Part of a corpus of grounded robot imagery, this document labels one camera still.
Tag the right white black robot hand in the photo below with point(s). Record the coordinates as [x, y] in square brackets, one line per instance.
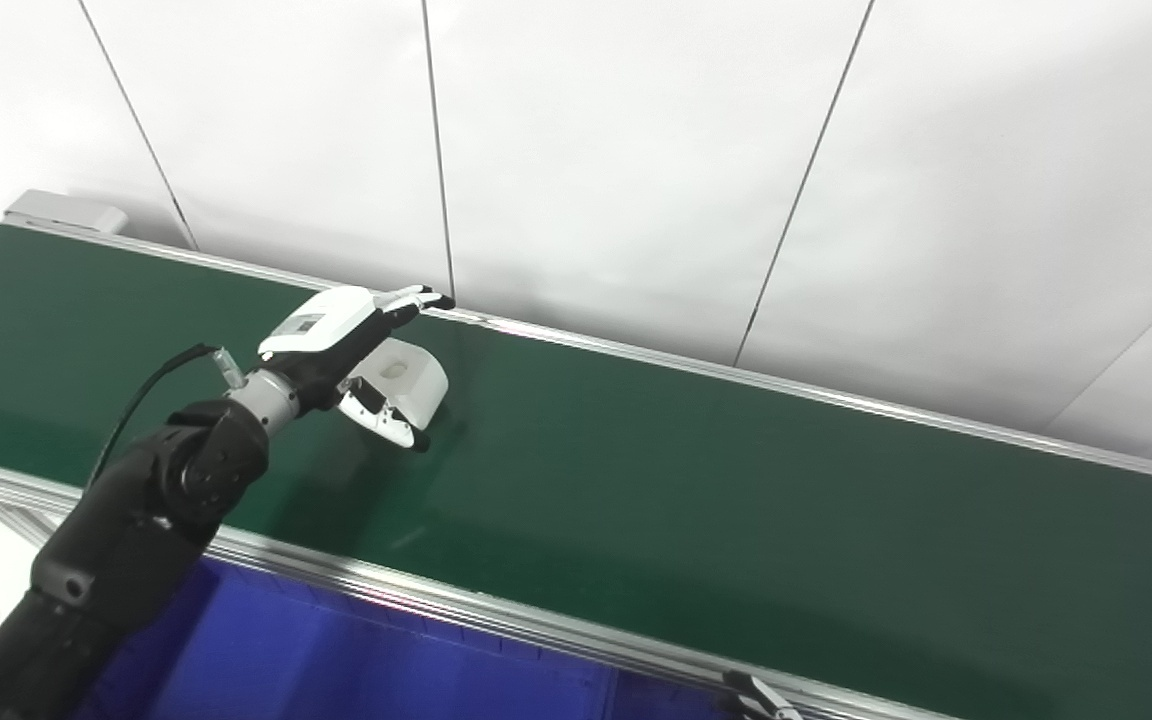
[761, 698]

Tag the green conveyor belt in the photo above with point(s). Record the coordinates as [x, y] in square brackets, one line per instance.
[696, 500]
[436, 598]

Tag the white cylindrical part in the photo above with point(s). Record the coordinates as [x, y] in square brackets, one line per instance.
[414, 385]

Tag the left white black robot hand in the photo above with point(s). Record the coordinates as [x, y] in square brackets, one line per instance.
[321, 325]

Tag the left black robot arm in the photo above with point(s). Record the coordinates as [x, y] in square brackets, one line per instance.
[126, 540]

